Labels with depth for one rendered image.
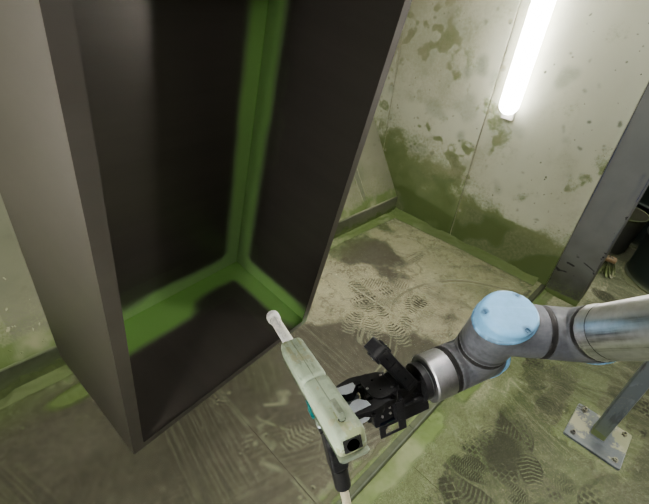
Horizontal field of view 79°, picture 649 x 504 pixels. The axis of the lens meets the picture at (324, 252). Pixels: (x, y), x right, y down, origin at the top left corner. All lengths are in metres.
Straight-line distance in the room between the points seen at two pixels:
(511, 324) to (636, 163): 1.74
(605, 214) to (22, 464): 2.62
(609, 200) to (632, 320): 1.79
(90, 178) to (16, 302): 1.36
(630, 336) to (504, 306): 0.17
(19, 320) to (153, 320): 0.66
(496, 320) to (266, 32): 0.81
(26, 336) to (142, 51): 1.25
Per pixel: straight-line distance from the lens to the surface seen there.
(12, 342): 1.86
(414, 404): 0.78
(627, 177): 2.37
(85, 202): 0.53
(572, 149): 2.39
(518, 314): 0.71
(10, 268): 1.85
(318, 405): 0.65
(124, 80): 0.91
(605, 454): 1.99
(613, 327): 0.67
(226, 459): 1.55
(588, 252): 2.52
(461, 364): 0.78
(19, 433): 1.82
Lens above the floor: 1.40
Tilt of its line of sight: 34 degrees down
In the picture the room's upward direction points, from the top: 6 degrees clockwise
